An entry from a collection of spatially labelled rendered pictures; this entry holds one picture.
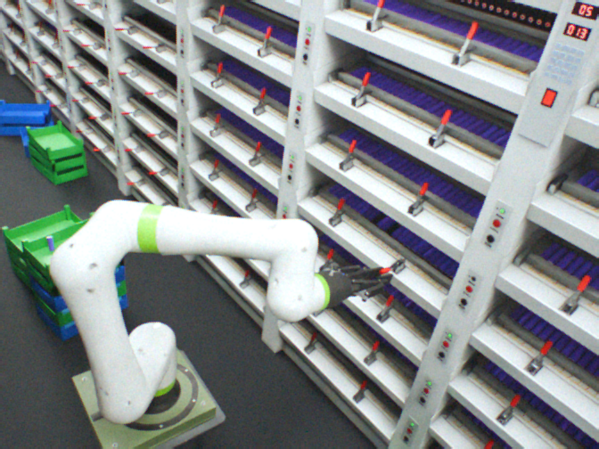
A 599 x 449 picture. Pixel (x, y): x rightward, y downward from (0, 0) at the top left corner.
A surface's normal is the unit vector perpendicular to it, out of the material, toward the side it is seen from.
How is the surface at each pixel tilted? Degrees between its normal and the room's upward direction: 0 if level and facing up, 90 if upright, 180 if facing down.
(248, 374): 0
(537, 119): 90
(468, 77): 105
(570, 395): 15
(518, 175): 90
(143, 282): 0
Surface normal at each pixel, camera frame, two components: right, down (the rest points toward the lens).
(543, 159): -0.76, 0.29
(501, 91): -0.76, 0.50
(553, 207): -0.08, -0.71
